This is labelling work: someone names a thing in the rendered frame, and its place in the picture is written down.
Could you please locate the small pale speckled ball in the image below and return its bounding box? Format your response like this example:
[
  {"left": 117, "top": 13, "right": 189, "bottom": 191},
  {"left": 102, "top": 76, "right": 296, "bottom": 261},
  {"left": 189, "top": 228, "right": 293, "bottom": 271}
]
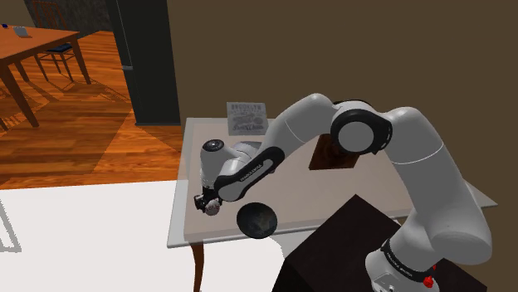
[{"left": 204, "top": 200, "right": 222, "bottom": 217}]

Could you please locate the dark round bowl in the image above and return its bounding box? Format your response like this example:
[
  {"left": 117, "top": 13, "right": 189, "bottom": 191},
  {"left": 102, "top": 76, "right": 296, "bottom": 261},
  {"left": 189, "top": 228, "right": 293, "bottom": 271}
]
[{"left": 236, "top": 202, "right": 279, "bottom": 240}]

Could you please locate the grey printed book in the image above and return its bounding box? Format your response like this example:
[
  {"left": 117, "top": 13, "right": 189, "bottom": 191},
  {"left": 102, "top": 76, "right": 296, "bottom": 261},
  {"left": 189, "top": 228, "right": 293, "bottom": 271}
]
[{"left": 226, "top": 101, "right": 270, "bottom": 137}]

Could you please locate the grey table with wooden legs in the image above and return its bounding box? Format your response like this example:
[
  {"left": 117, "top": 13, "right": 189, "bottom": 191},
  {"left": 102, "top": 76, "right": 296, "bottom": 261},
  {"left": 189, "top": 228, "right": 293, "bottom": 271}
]
[{"left": 166, "top": 116, "right": 499, "bottom": 292}]

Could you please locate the brown wooden square box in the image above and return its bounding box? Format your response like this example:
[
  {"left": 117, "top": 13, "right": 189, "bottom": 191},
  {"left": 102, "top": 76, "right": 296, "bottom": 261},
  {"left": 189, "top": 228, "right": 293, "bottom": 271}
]
[{"left": 308, "top": 133, "right": 359, "bottom": 171}]

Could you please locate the dark robot stand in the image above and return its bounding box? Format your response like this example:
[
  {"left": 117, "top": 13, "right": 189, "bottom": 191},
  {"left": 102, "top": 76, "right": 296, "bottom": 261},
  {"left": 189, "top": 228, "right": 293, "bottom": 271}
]
[{"left": 271, "top": 193, "right": 489, "bottom": 292}]

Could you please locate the tall dark refrigerator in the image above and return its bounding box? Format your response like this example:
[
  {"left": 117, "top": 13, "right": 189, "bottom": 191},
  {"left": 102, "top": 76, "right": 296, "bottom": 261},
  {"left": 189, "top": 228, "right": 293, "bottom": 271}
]
[{"left": 104, "top": 0, "right": 182, "bottom": 127}]

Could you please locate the wooden chair with blue cushion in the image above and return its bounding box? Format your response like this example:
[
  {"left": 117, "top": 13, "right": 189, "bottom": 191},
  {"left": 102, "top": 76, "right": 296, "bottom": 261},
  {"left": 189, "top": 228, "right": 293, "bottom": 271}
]
[{"left": 31, "top": 0, "right": 77, "bottom": 83}]

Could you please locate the brown wooden dining table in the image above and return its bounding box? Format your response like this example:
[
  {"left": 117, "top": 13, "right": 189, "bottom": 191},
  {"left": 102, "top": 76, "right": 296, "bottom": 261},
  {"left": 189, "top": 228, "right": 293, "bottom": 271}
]
[{"left": 0, "top": 23, "right": 92, "bottom": 129}]

